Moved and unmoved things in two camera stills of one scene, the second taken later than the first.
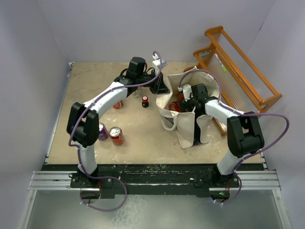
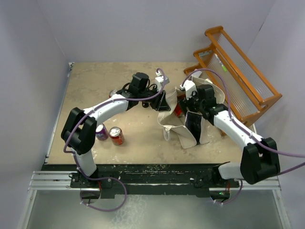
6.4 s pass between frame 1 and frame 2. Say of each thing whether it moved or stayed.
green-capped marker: stayed
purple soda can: stayed
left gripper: moved
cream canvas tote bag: moved
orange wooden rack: stayed
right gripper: stayed
